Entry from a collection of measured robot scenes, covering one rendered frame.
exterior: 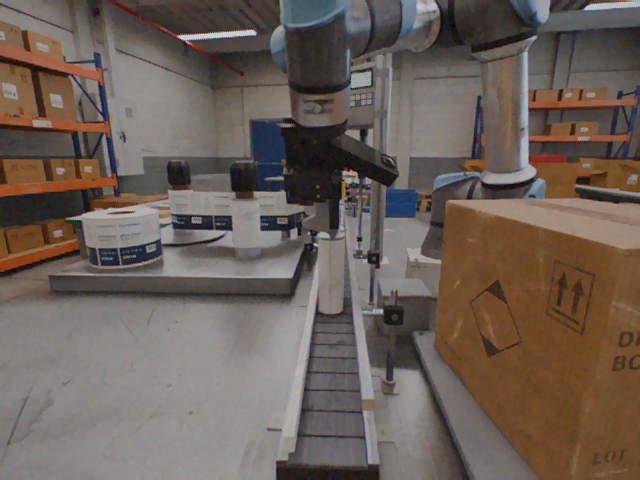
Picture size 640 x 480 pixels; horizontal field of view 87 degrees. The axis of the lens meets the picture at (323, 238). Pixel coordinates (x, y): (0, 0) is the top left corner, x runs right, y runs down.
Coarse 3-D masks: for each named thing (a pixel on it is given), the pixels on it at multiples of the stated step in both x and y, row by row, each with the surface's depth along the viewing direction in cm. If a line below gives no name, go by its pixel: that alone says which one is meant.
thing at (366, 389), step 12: (348, 228) 110; (348, 240) 94; (348, 252) 82; (348, 264) 75; (360, 312) 50; (360, 324) 47; (360, 336) 44; (360, 348) 41; (360, 360) 38; (360, 372) 36; (360, 384) 35; (372, 396) 33; (372, 408) 33
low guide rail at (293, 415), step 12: (312, 288) 72; (312, 300) 66; (312, 312) 61; (312, 324) 58; (300, 348) 49; (300, 360) 46; (300, 372) 44; (300, 384) 41; (300, 396) 40; (288, 408) 38; (300, 408) 39; (288, 420) 36; (288, 432) 34; (288, 444) 34
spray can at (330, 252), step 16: (320, 240) 64; (336, 240) 63; (320, 256) 65; (336, 256) 64; (320, 272) 66; (336, 272) 65; (320, 288) 66; (336, 288) 66; (320, 304) 67; (336, 304) 66
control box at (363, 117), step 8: (368, 64) 105; (376, 72) 103; (368, 88) 105; (352, 112) 110; (360, 112) 109; (368, 112) 107; (352, 120) 111; (360, 120) 109; (368, 120) 107; (352, 128) 115; (360, 128) 115; (368, 128) 115
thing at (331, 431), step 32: (320, 320) 65; (352, 320) 65; (320, 352) 54; (352, 352) 54; (320, 384) 47; (352, 384) 47; (320, 416) 41; (352, 416) 41; (320, 448) 36; (352, 448) 36
